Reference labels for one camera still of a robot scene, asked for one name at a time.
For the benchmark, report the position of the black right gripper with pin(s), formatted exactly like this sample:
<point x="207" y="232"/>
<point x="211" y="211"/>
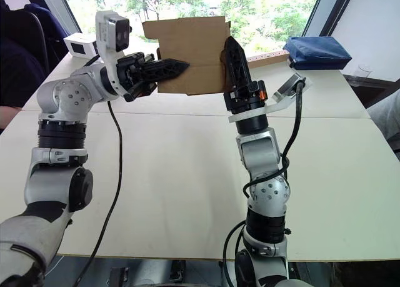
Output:
<point x="245" y="99"/>

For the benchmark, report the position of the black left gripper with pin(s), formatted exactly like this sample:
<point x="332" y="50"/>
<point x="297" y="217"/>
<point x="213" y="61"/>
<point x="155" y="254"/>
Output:
<point x="128" y="74"/>

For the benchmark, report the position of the small brown cardboard box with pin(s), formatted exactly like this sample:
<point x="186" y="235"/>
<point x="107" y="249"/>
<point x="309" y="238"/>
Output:
<point x="193" y="40"/>

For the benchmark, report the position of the bare person forearm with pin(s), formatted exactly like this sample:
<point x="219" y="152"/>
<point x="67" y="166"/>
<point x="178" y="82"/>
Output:
<point x="7" y="116"/>

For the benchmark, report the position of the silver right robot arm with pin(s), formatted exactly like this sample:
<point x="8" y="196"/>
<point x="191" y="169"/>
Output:
<point x="259" y="152"/>

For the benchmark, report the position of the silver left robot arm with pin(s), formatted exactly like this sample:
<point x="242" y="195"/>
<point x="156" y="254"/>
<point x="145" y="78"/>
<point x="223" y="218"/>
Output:
<point x="59" y="96"/>

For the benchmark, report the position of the small white box device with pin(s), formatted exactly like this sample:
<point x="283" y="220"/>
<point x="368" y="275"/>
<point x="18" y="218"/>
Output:
<point x="82" y="44"/>

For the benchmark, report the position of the perforated wooden strip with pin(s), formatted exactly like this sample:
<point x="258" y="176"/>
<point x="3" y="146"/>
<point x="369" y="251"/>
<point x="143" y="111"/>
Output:
<point x="268" y="59"/>

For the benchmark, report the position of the dark blue fabric pouch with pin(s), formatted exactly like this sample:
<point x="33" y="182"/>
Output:
<point x="317" y="54"/>

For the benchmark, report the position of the black chair backrest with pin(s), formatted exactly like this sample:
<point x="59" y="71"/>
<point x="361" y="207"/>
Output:
<point x="42" y="40"/>

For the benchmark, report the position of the clear plastic cup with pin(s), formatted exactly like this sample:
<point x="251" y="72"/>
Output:
<point x="365" y="70"/>

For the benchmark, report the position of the person in dark clothing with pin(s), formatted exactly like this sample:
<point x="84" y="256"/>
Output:
<point x="18" y="77"/>

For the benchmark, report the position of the person in grey trousers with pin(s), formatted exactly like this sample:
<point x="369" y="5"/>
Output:
<point x="386" y="121"/>

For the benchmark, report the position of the dark shape under table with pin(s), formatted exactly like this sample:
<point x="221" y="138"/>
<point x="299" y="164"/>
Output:
<point x="178" y="271"/>
<point x="119" y="277"/>

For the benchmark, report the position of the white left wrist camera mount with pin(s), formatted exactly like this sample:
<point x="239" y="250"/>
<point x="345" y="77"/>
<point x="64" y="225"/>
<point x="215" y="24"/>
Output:
<point x="107" y="33"/>

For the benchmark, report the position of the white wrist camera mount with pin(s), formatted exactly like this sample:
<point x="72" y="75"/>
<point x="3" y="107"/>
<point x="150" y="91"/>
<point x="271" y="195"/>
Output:
<point x="107" y="33"/>
<point x="281" y="103"/>

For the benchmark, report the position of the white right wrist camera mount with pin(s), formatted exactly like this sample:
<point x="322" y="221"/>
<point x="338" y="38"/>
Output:
<point x="281" y="103"/>

